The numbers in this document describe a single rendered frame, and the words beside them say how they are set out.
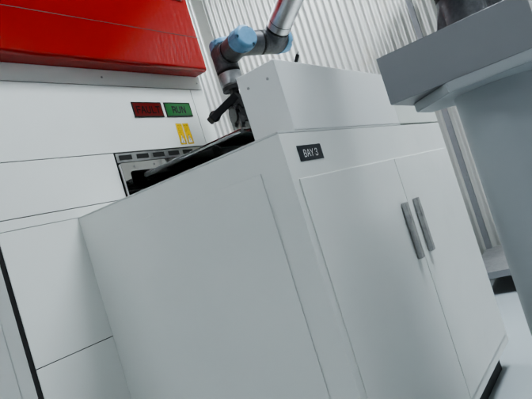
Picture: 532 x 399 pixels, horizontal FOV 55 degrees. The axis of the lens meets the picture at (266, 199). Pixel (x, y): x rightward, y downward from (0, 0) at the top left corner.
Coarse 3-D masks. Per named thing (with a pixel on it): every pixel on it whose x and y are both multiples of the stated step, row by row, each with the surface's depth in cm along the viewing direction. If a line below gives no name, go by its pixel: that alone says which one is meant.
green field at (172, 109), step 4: (168, 104) 161; (172, 104) 163; (176, 104) 164; (180, 104) 166; (184, 104) 167; (188, 104) 169; (168, 108) 161; (172, 108) 162; (176, 108) 164; (180, 108) 165; (184, 108) 167; (188, 108) 168; (168, 112) 160; (172, 112) 162; (176, 112) 163; (180, 112) 165; (184, 112) 166; (188, 112) 168
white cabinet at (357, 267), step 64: (384, 128) 129; (192, 192) 103; (256, 192) 93; (320, 192) 95; (384, 192) 118; (448, 192) 155; (128, 256) 116; (192, 256) 105; (256, 256) 95; (320, 256) 89; (384, 256) 109; (448, 256) 140; (128, 320) 120; (192, 320) 108; (256, 320) 98; (320, 320) 90; (384, 320) 101; (448, 320) 128; (128, 384) 124; (192, 384) 110; (256, 384) 100; (320, 384) 91; (384, 384) 94; (448, 384) 117
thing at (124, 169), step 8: (152, 160) 148; (160, 160) 151; (168, 160) 153; (120, 168) 139; (128, 168) 141; (136, 168) 143; (144, 168) 145; (152, 168) 148; (120, 176) 139; (128, 176) 140; (128, 184) 139; (152, 184) 146; (128, 192) 139
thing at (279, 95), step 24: (264, 72) 96; (288, 72) 98; (312, 72) 106; (336, 72) 116; (360, 72) 127; (264, 96) 97; (288, 96) 96; (312, 96) 103; (336, 96) 112; (360, 96) 123; (384, 96) 135; (264, 120) 98; (288, 120) 95; (312, 120) 100; (336, 120) 109; (360, 120) 119; (384, 120) 130
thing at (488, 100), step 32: (512, 64) 87; (448, 96) 97; (480, 96) 98; (512, 96) 95; (480, 128) 99; (512, 128) 96; (480, 160) 102; (512, 160) 96; (512, 192) 97; (512, 224) 98; (512, 256) 101
